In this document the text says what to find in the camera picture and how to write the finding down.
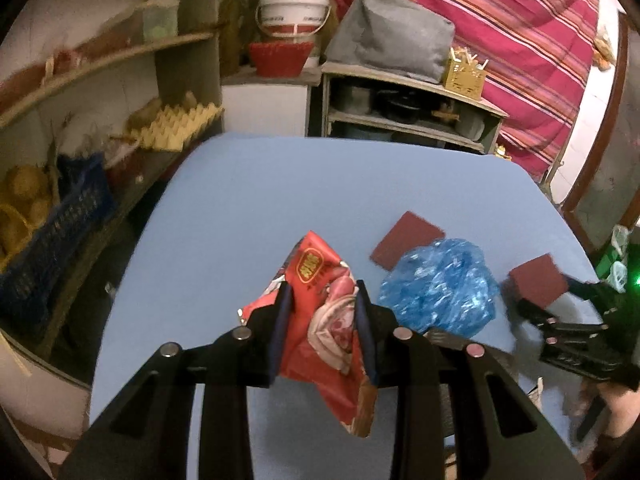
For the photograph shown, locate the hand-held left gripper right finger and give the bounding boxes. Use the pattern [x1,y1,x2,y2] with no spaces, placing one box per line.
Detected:
[352,280,587,480]

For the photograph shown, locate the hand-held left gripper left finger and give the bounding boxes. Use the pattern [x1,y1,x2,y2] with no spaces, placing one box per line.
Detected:
[59,284,294,480]

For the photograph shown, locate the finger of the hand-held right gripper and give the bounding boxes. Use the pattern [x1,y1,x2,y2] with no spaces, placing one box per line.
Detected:
[517,299,608,346]
[565,276,621,306]

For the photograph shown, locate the red snack wrapper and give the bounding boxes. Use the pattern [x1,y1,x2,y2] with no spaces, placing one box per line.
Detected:
[237,230,378,438]

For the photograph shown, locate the maroon scouring pad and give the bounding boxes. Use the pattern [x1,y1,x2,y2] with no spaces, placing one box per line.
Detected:
[507,255,571,311]
[370,210,446,273]

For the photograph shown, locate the blue plastic bag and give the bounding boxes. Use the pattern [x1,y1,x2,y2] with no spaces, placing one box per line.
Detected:
[377,237,501,336]

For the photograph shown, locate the person's right hand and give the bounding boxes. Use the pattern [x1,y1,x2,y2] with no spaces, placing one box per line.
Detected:
[575,382,638,463]

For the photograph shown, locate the white green plastic bag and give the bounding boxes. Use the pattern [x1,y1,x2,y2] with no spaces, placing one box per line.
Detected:
[600,225,631,291]

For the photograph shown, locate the brown framed door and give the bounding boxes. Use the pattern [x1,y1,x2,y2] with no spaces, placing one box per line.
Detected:
[562,10,640,261]

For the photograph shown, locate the blue tablecloth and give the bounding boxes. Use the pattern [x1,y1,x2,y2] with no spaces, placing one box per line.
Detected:
[90,132,606,480]

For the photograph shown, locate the low wooden cabinet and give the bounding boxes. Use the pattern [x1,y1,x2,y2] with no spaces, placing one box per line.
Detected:
[320,62,508,153]

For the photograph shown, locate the white side cabinet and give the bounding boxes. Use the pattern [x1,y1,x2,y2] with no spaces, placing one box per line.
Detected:
[220,67,321,136]

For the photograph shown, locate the yellow egg tray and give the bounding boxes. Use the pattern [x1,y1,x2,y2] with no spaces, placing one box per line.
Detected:
[139,102,224,151]

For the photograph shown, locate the black pan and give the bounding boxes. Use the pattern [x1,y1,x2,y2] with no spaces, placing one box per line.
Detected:
[375,89,426,123]

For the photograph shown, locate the small steel pot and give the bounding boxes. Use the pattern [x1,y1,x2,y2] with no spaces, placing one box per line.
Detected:
[337,82,373,116]

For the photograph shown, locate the blue plastic crate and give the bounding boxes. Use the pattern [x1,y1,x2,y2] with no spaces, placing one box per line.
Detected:
[0,152,113,321]

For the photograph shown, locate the hanging orange plastic bag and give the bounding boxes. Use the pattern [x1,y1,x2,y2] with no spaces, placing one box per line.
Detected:
[592,25,618,71]

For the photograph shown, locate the yellow wooden utensil box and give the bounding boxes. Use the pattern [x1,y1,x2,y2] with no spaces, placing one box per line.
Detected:
[442,47,488,100]

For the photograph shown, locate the red plastic basket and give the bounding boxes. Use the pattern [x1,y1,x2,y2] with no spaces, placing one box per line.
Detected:
[248,41,313,78]

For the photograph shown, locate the red striped cloth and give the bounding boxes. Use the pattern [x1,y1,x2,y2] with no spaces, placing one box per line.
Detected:
[327,0,601,181]

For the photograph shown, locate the grey cushion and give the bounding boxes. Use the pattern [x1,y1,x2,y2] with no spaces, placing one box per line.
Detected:
[325,0,456,83]

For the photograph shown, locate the yellow oil jug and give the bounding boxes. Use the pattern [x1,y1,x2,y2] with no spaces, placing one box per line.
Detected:
[220,0,251,78]

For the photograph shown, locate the white plastic bucket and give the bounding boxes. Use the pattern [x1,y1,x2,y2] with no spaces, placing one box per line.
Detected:
[256,0,332,58]

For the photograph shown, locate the wooden shelf unit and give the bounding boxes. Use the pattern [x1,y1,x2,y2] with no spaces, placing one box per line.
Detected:
[0,0,226,361]

